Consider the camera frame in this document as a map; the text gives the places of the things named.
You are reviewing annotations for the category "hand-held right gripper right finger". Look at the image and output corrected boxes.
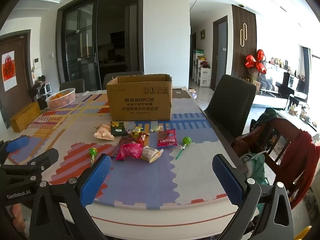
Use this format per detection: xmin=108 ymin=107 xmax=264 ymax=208
xmin=212 ymin=154 xmax=295 ymax=240

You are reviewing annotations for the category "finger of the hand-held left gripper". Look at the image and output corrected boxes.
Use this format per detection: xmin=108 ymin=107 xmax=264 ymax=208
xmin=0 ymin=148 xmax=60 ymax=188
xmin=0 ymin=135 xmax=30 ymax=165

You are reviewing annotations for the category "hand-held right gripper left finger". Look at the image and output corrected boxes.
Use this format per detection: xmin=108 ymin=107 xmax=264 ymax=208
xmin=29 ymin=154 xmax=112 ymax=240

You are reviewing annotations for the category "green lollipop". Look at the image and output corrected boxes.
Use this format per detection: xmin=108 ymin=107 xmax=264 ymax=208
xmin=176 ymin=136 xmax=192 ymax=160
xmin=89 ymin=147 xmax=98 ymax=165

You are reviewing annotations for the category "beige snack packet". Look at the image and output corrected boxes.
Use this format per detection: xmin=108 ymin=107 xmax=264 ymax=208
xmin=93 ymin=123 xmax=115 ymax=141

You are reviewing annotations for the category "brown cardboard box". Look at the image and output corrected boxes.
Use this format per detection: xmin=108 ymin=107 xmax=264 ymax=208
xmin=106 ymin=74 xmax=173 ymax=122

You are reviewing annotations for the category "person's left hand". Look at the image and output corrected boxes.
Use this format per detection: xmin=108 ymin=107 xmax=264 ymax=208
xmin=11 ymin=204 xmax=27 ymax=232

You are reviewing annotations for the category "yellow woven box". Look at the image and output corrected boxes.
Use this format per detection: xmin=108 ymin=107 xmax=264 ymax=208
xmin=9 ymin=102 xmax=42 ymax=133

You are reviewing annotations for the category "light green garment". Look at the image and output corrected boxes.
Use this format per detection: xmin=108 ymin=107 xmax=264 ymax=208
xmin=240 ymin=152 xmax=267 ymax=185

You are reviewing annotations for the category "pink snack packet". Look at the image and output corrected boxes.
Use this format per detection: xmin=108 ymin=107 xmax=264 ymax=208
xmin=114 ymin=142 xmax=143 ymax=161

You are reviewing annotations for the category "dark green snack packet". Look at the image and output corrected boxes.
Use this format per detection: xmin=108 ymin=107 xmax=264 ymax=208
xmin=110 ymin=121 xmax=128 ymax=136

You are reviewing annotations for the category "white snack packet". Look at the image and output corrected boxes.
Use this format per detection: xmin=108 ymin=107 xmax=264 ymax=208
xmin=140 ymin=146 xmax=164 ymax=164

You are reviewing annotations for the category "white basket of oranges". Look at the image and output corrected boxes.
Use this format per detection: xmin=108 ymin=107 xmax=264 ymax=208
xmin=45 ymin=88 xmax=76 ymax=110

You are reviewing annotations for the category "small red snack packet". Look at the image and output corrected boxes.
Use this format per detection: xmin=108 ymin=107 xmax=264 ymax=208
xmin=135 ymin=132 xmax=150 ymax=145

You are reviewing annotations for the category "brown entry door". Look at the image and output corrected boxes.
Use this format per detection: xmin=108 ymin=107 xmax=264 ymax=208
xmin=0 ymin=30 xmax=32 ymax=128

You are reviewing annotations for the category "black dining chair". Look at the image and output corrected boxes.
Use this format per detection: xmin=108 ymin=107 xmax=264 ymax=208
xmin=103 ymin=71 xmax=144 ymax=90
xmin=204 ymin=74 xmax=257 ymax=138
xmin=59 ymin=78 xmax=85 ymax=93

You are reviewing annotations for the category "dark teal cloth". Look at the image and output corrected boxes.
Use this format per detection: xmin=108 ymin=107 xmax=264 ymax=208
xmin=250 ymin=107 xmax=278 ymax=135

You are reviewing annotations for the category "red cloth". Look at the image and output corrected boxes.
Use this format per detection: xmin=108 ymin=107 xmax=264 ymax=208
xmin=280 ymin=130 xmax=320 ymax=209

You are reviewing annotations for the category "wooden high chair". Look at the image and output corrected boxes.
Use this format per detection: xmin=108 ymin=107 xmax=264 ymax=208
xmin=231 ymin=116 xmax=313 ymax=205

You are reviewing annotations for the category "white storage shelf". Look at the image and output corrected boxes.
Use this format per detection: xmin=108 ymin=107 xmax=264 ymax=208
xmin=192 ymin=52 xmax=211 ymax=87

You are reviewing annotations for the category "dark glass sliding door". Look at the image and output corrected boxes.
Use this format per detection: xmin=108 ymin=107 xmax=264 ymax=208
xmin=56 ymin=0 xmax=144 ymax=90

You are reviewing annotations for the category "red heart balloon bunch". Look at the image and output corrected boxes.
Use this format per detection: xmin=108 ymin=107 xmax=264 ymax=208
xmin=245 ymin=49 xmax=267 ymax=74

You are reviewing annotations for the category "dark hallway door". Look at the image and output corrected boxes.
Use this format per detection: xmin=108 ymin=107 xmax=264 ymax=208
xmin=210 ymin=16 xmax=228 ymax=90

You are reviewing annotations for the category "red and white wall poster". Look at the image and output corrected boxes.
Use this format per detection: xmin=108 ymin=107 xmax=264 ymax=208
xmin=2 ymin=51 xmax=16 ymax=92

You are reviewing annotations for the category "dark slatted wall panel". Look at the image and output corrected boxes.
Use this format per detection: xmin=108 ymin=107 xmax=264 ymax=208
xmin=231 ymin=4 xmax=257 ymax=80

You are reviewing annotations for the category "gold wall lamp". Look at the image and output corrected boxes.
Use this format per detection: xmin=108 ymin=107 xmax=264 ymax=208
xmin=240 ymin=23 xmax=248 ymax=48

